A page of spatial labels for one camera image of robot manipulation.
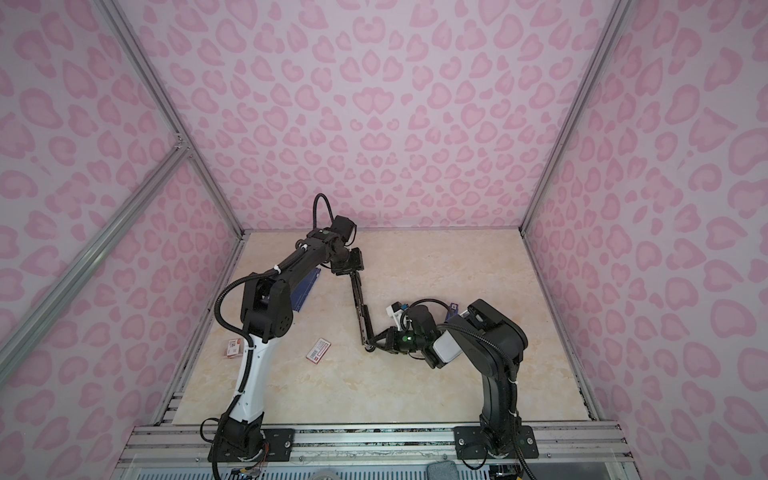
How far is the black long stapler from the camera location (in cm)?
90

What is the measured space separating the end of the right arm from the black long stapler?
0.03 meters

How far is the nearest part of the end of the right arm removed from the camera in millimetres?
A: 768
